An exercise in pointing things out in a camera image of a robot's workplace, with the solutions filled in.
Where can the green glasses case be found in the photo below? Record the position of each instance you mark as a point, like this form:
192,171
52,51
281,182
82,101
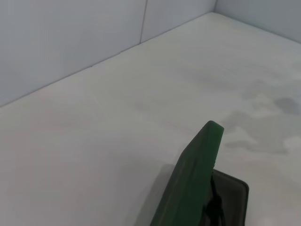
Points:
192,179

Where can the black glasses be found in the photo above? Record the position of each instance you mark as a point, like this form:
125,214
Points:
215,207

